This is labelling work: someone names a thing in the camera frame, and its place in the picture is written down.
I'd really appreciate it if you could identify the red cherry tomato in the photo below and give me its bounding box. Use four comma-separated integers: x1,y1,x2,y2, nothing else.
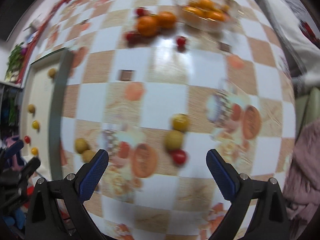
24,135,31,144

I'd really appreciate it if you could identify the olive fruit pair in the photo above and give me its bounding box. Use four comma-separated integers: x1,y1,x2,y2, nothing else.
81,150,95,163
74,138,90,154

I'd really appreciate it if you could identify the olive green round fruit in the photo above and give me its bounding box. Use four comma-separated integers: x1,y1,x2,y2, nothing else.
48,68,57,79

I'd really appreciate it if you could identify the yellow-green tomato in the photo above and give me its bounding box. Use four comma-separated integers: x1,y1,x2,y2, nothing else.
31,147,39,155

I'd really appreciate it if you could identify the pink fluffy blanket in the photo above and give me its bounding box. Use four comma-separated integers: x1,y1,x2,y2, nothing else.
283,120,319,239

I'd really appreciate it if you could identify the olive fruit pair upper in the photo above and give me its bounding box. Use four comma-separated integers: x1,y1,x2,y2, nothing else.
74,138,90,154

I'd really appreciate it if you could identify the yellow cherry tomato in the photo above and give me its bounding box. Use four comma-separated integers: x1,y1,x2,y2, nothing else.
32,120,40,130

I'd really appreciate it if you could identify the red tomato far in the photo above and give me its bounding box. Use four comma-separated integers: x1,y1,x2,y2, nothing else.
136,7,146,17

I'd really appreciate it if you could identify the checkered tablecloth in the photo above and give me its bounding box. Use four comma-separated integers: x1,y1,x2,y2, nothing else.
39,0,296,239

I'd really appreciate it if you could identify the white shallow tray box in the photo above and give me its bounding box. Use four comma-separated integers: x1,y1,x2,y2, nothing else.
20,48,73,180

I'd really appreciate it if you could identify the grey white sofa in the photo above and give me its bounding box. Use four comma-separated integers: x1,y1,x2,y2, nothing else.
254,0,319,95

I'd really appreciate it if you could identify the large orange mandarin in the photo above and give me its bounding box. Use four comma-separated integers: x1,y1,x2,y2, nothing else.
136,15,160,37

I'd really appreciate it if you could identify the clear glass fruit bowl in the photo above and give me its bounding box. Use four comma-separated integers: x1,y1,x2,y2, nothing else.
176,0,240,33

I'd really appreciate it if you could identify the green potted plant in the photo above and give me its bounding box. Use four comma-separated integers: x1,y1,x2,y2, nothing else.
5,42,27,83

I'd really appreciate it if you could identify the red tomato mid right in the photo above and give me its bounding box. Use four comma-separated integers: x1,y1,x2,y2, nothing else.
176,36,187,48

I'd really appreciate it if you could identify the olive fruit pair lower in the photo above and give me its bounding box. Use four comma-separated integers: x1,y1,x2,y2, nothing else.
81,150,95,163

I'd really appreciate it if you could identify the red tomato beside mandarin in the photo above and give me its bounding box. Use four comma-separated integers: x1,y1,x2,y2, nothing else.
125,31,139,44

